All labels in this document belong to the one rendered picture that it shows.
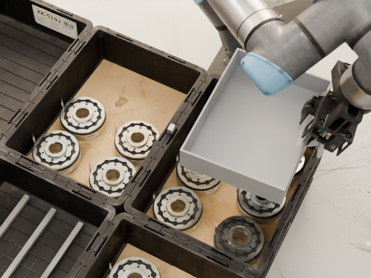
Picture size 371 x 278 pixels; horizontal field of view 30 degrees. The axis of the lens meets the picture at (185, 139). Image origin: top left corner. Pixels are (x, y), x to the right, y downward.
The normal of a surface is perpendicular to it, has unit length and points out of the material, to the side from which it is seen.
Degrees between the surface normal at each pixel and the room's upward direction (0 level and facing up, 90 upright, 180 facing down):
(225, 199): 0
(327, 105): 16
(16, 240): 0
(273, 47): 29
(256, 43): 59
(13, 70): 0
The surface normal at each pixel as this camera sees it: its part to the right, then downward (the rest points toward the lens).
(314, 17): -0.38, -0.29
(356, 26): -0.56, 0.18
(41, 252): 0.03, -0.56
